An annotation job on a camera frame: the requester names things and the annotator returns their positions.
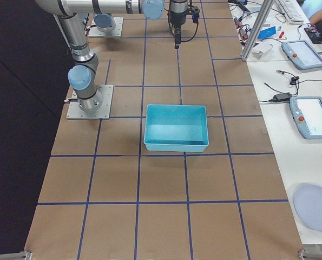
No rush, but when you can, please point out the near teach pendant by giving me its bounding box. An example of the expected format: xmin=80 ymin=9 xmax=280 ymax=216
xmin=289 ymin=96 xmax=322 ymax=139

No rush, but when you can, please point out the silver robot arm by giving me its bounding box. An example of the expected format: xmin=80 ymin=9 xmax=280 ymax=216
xmin=94 ymin=13 xmax=116 ymax=33
xmin=37 ymin=1 xmax=165 ymax=119

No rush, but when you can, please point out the teach pendant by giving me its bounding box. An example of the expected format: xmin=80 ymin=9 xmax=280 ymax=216
xmin=281 ymin=40 xmax=322 ymax=70
xmin=289 ymin=96 xmax=322 ymax=139

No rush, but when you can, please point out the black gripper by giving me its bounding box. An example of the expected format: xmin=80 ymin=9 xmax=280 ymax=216
xmin=168 ymin=0 xmax=187 ymax=49

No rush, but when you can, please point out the far teach pendant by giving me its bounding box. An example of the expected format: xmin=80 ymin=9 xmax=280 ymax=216
xmin=281 ymin=40 xmax=322 ymax=70

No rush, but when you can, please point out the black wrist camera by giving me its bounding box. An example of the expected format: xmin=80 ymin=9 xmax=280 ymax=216
xmin=190 ymin=5 xmax=200 ymax=24

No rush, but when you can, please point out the right corner aluminium bracket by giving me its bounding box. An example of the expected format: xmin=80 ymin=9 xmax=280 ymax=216
xmin=298 ymin=250 xmax=322 ymax=260

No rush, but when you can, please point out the light blue plastic bin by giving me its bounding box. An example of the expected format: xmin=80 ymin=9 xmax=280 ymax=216
xmin=144 ymin=104 xmax=209 ymax=152

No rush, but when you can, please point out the black power adapter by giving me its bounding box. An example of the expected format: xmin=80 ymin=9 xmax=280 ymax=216
xmin=273 ymin=92 xmax=292 ymax=103

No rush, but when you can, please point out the left corner aluminium bracket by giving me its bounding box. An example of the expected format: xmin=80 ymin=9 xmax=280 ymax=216
xmin=0 ymin=251 xmax=33 ymax=260

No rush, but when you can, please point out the light blue round plate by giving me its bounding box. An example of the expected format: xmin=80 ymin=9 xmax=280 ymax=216
xmin=293 ymin=184 xmax=322 ymax=232

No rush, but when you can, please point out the blue flat box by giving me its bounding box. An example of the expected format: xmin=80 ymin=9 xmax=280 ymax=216
xmin=258 ymin=26 xmax=276 ymax=39

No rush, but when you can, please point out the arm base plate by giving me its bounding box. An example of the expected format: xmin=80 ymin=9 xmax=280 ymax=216
xmin=67 ymin=85 xmax=114 ymax=120
xmin=87 ymin=17 xmax=123 ymax=38

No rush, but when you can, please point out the aluminium frame post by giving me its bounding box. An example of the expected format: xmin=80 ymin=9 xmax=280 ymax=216
xmin=241 ymin=0 xmax=274 ymax=61

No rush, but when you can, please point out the corner aluminium bracket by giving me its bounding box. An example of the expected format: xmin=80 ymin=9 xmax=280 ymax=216
xmin=298 ymin=250 xmax=322 ymax=260
xmin=0 ymin=251 xmax=33 ymax=260

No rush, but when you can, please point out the person's forearm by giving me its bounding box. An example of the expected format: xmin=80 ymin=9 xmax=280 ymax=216
xmin=309 ymin=9 xmax=322 ymax=24

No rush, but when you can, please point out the white folded cardboard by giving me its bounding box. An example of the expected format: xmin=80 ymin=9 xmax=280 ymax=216
xmin=251 ymin=43 xmax=273 ymax=60

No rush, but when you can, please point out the white keyboard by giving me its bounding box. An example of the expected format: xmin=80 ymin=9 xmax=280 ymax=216
xmin=275 ymin=0 xmax=304 ymax=24

